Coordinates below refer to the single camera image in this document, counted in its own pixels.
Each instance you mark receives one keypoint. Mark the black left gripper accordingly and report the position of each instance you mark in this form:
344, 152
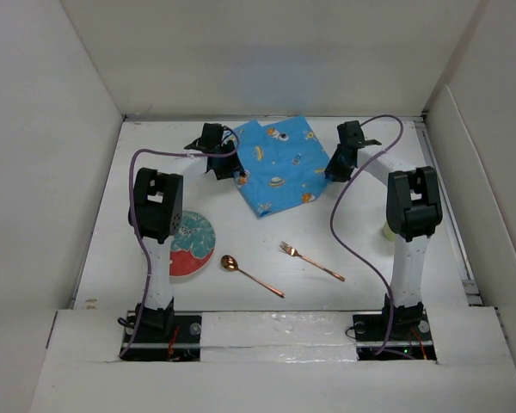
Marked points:
233, 167

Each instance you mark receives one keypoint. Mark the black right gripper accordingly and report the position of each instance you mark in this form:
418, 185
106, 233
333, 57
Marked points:
334, 169

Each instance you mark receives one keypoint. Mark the blue space-print cloth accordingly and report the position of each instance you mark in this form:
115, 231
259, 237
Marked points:
284, 165

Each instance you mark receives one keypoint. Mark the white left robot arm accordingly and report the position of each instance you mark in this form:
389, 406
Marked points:
155, 204

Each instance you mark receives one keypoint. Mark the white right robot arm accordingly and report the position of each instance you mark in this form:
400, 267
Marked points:
413, 206

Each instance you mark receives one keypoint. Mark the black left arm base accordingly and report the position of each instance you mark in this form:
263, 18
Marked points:
162, 335

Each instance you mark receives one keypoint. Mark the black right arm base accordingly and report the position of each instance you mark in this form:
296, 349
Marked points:
396, 333

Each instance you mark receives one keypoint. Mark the pale yellow paper cup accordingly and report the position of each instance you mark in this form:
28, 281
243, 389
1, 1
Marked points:
388, 233

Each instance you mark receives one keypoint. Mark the red and teal plate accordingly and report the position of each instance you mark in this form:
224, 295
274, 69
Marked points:
192, 246

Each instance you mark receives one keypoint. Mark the copper fork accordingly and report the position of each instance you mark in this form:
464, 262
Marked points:
291, 251

